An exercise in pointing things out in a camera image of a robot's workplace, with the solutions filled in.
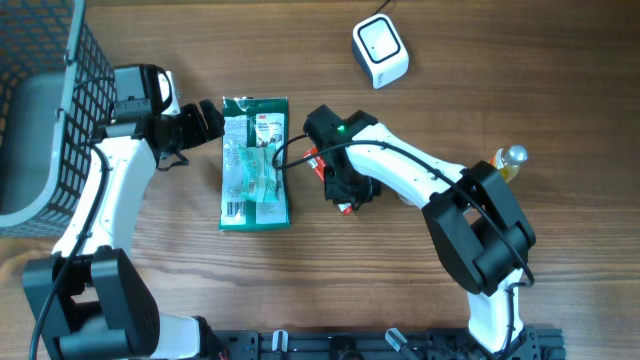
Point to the green sponge package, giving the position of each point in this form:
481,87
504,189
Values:
252,122

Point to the white barcode scanner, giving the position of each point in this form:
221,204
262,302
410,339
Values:
379,50

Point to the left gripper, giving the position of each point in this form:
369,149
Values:
197,132

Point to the teal wipes packet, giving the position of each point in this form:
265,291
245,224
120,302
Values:
259,178

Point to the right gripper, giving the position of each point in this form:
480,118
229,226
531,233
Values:
334,191

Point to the red stick packet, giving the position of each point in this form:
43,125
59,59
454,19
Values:
318,165

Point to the dark grey mesh basket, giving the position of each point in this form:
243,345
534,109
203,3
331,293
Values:
56,84

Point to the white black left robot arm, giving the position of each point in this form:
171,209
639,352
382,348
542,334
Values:
88,299

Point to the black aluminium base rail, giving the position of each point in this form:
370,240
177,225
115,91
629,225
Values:
435,344

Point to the green lidded jar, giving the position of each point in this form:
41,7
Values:
405,200

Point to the yellow dish soap bottle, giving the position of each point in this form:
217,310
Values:
509,160

